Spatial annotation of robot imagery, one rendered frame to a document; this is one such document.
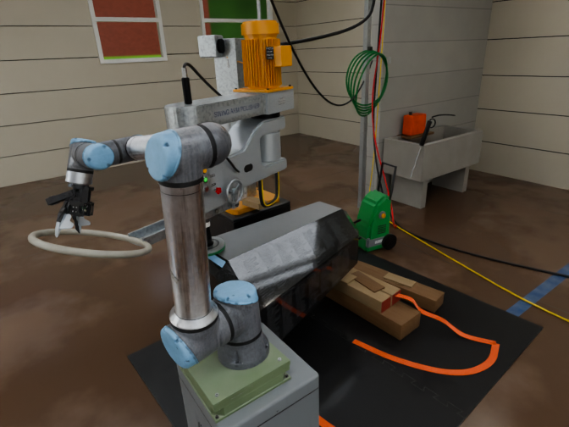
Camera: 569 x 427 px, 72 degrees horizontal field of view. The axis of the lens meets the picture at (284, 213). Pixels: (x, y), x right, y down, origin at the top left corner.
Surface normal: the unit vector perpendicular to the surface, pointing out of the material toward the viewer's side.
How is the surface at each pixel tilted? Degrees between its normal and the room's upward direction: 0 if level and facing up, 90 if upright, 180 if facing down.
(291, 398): 90
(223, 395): 3
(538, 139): 90
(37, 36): 90
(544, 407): 0
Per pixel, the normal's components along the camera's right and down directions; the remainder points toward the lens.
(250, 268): 0.47, -0.48
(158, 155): -0.68, 0.18
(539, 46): -0.81, 0.25
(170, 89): 0.59, 0.29
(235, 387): -0.08, -0.93
